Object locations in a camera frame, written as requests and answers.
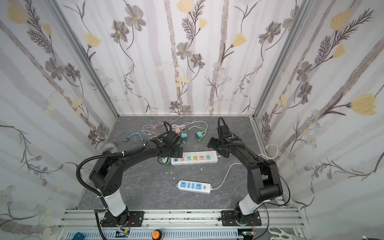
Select green multi-head charging cable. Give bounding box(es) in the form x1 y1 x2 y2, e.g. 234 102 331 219
188 125 208 142

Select teal charger plug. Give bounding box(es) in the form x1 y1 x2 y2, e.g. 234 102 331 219
181 133 188 141
195 131 204 141

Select white six-outlet colourful power strip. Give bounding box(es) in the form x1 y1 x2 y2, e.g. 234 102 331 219
171 151 219 166

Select white power strip blue outlets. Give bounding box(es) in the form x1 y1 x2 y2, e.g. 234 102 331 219
177 180 212 194

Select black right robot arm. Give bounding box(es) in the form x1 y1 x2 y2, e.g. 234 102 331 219
208 124 283 225

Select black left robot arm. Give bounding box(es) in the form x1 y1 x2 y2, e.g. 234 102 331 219
76 130 183 218

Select clear tape roll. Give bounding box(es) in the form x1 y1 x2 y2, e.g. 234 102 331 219
101 143 118 155

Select orange emergency button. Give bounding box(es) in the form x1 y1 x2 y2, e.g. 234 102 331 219
152 230 164 240

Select white scissors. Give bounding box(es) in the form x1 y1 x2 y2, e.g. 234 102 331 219
268 225 296 240

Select pink multi-head cable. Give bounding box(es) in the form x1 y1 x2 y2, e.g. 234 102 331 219
148 121 164 137

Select white charging cable bundle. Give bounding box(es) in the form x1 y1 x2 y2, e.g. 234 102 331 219
141 115 208 137

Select white cable of small strip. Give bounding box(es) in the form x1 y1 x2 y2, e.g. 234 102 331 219
210 162 242 191

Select teal multi-head cable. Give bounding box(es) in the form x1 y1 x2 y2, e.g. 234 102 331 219
122 132 145 143

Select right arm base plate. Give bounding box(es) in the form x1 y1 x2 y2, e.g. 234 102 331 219
220 210 262 227

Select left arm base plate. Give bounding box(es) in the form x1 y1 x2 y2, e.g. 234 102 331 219
101 211 145 227

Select aluminium rail frame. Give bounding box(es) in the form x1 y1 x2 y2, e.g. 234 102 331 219
53 208 311 240

